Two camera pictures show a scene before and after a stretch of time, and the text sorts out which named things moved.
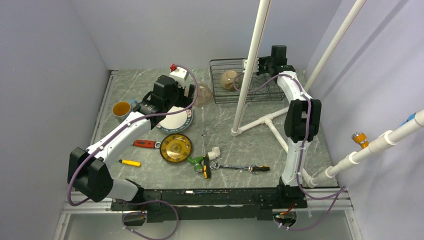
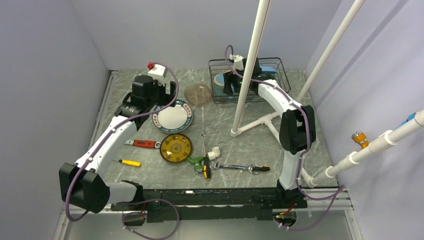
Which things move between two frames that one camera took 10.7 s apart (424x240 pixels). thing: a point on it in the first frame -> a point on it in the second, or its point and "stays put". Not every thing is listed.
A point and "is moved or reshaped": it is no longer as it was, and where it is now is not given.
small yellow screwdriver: x=131 y=163 stays put
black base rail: x=212 y=205 stays put
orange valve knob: x=360 y=137 stays put
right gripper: x=260 y=61 -> x=230 y=78
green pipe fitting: x=198 y=168 stays put
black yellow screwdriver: x=206 y=163 stays put
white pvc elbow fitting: x=215 y=153 stays put
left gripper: x=185 y=101 -> x=167 y=99
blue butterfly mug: x=121 y=109 is moved or reshaped
